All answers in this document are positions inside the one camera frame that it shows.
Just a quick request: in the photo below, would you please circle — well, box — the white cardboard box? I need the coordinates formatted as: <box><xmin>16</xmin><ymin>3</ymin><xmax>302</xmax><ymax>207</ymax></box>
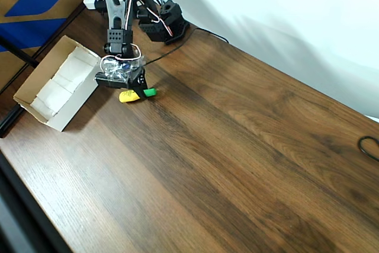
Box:
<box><xmin>13</xmin><ymin>35</ymin><xmax>103</xmax><ymax>133</ymax></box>

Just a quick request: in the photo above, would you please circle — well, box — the thin black cable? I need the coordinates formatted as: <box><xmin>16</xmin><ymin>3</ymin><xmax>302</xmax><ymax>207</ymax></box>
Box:
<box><xmin>144</xmin><ymin>27</ymin><xmax>229</xmax><ymax>66</ymax></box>

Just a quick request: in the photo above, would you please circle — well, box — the black metal bar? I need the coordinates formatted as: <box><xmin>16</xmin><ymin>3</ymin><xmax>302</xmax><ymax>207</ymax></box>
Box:
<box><xmin>0</xmin><ymin>36</ymin><xmax>40</xmax><ymax>68</ymax></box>

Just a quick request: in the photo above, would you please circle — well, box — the tape-wrapped gripper camera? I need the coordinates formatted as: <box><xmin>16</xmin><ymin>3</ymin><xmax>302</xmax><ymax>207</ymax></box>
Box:
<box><xmin>99</xmin><ymin>55</ymin><xmax>145</xmax><ymax>84</ymax></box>

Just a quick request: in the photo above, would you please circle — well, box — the black metal frame piece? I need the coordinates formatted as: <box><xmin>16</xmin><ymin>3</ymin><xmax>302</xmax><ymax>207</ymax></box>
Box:
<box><xmin>0</xmin><ymin>106</ymin><xmax>25</xmax><ymax>139</ymax></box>

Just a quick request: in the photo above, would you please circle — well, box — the black cable loop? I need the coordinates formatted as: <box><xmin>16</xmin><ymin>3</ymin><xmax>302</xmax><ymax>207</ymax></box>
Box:
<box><xmin>358</xmin><ymin>136</ymin><xmax>379</xmax><ymax>162</ymax></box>

